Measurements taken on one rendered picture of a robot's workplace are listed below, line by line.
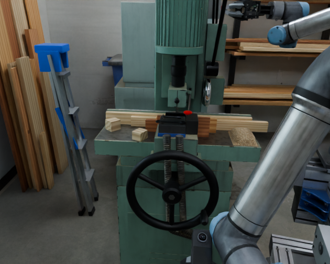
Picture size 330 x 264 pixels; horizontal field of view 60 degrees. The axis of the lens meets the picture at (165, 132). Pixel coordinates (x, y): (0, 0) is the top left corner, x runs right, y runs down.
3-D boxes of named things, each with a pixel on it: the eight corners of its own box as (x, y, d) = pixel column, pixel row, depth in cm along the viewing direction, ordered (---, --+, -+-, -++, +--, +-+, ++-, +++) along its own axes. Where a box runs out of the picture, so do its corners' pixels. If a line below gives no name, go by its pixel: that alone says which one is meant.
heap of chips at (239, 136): (233, 145, 101) (234, 135, 100) (227, 131, 114) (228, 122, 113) (259, 146, 101) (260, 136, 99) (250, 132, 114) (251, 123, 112)
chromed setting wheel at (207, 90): (202, 110, 120) (205, 80, 116) (201, 102, 132) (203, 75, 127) (210, 110, 120) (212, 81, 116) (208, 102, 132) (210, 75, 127)
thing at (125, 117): (106, 123, 119) (105, 112, 118) (107, 121, 121) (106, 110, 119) (250, 129, 116) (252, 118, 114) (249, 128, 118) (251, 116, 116)
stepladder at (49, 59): (72, 218, 202) (29, 45, 158) (80, 197, 225) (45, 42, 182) (95, 216, 202) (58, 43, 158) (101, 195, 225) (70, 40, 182)
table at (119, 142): (85, 166, 97) (84, 151, 94) (108, 133, 125) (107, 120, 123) (266, 176, 93) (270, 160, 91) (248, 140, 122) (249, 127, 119)
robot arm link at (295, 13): (308, 22, 123) (312, 0, 120) (282, 21, 123) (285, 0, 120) (301, 22, 130) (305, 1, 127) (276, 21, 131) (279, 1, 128)
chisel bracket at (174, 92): (167, 111, 109) (168, 89, 106) (169, 101, 122) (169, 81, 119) (186, 111, 109) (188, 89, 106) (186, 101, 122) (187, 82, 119)
